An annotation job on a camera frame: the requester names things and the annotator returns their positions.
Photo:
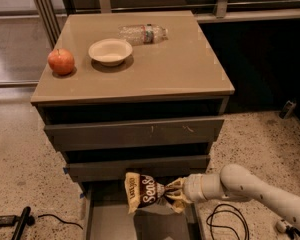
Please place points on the red apple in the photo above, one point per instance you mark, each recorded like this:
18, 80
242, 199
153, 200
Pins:
61, 61

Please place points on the white paper bowl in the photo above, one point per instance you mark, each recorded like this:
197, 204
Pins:
110, 52

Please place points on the open bottom grey drawer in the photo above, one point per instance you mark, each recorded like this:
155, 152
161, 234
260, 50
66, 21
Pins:
107, 217

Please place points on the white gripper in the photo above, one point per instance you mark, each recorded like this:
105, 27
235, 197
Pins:
192, 187

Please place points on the black power adapter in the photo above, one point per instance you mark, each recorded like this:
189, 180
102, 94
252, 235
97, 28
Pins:
8, 220

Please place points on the grey drawer cabinet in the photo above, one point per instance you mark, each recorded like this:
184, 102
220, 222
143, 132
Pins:
180, 77

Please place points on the top grey drawer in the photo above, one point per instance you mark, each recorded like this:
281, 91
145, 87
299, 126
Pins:
139, 133

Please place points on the middle grey drawer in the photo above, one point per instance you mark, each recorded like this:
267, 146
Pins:
156, 167

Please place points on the black stick tool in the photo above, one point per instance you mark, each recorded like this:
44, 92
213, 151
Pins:
25, 219

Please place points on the small dark floor device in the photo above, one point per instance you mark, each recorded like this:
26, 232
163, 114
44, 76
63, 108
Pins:
287, 109

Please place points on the brown chip bag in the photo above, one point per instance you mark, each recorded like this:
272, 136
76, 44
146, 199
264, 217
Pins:
143, 191

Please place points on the clear plastic water bottle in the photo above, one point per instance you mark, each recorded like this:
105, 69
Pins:
143, 34

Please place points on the white power strip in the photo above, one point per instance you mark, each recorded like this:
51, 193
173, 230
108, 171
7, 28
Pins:
284, 227

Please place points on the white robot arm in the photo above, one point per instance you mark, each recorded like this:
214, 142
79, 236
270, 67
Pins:
235, 183

